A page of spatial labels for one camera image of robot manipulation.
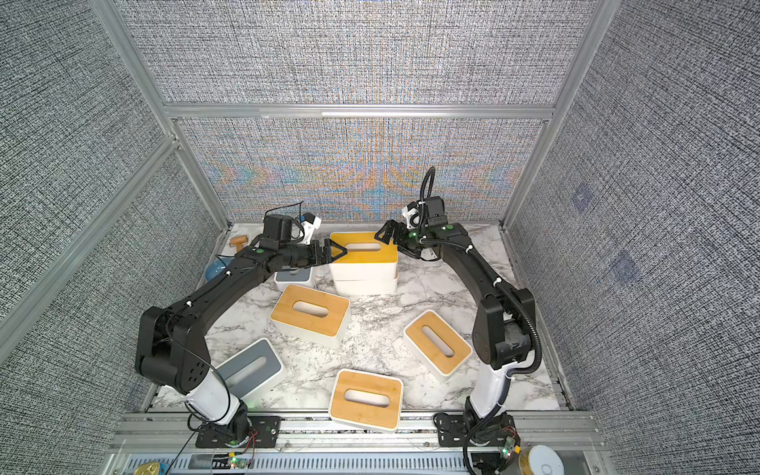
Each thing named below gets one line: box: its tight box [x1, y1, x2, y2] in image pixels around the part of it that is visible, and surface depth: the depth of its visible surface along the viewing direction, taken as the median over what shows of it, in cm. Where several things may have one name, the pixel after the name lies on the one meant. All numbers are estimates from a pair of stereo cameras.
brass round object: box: [132, 461, 161, 475], surface depth 66 cm
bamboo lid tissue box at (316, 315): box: [269, 284, 352, 348], surface depth 86 cm
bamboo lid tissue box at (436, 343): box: [402, 308, 475, 380], surface depth 85 cm
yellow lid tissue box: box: [328, 231, 399, 281], surface depth 89 cm
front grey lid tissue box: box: [213, 337, 286, 409], surface depth 82 cm
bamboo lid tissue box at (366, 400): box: [328, 368, 404, 433], surface depth 76 cm
